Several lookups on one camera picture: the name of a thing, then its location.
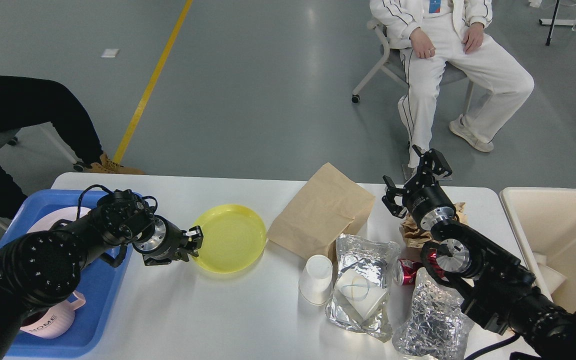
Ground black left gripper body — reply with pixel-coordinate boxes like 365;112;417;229
133;215;184;255

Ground brown paper bag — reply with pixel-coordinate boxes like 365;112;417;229
267;162;376;262

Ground crumpled brown paper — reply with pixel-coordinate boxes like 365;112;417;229
401;202;469;249

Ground silver foil pouch with paper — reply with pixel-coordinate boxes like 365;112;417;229
325;234;403;343

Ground yellow round plastic plate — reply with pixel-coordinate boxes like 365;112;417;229
194;203;266;274

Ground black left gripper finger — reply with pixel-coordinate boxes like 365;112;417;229
182;225;204;258
142;251;190;266

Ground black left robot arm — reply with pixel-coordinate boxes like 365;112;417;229
0;189;204;360

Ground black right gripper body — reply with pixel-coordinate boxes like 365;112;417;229
404;186;457;231

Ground blue plastic tray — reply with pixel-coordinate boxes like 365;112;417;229
0;189;133;359

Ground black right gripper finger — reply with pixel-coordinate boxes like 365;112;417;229
382;175;409;219
412;145;453;188

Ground person in black trousers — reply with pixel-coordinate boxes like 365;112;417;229
0;62;145;221

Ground white wheeled chair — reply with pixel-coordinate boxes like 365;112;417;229
350;17;474;113

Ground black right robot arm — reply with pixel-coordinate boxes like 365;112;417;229
382;145;576;360

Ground crushed red soda can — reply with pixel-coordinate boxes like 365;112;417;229
393;258;423;286

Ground crumpled silver foil bag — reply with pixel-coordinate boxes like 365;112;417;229
391;268;474;360

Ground person in white tracksuit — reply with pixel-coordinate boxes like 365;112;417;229
369;0;534;169

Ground white paper cup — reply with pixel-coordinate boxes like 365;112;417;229
298;254;333;306

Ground beige plastic bin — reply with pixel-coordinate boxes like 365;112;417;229
500;187;576;313

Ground pink ribbed mug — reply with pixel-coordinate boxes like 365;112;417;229
20;291;87;339

